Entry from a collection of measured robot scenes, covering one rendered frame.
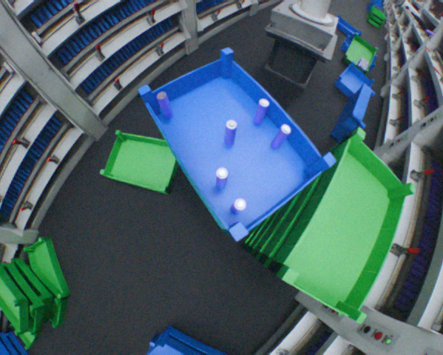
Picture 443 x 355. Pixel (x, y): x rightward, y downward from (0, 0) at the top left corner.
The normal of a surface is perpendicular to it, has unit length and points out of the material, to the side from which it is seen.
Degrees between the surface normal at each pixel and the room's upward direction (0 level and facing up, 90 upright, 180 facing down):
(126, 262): 0
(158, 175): 0
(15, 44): 90
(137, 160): 0
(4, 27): 90
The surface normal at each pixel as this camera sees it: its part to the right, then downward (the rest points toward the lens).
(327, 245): 0.02, -0.25
